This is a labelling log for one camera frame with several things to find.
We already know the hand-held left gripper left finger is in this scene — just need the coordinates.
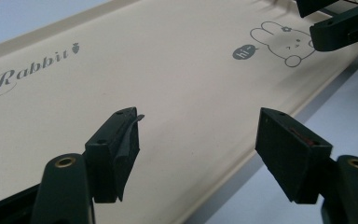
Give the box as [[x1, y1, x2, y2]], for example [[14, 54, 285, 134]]
[[84, 106, 145, 203]]

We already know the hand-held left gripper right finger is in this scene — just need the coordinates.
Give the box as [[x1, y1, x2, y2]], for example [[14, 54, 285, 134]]
[[255, 107, 334, 205]]

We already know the beige tray with rabbit print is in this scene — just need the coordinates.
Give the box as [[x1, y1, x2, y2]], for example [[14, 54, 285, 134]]
[[0, 0, 358, 224]]

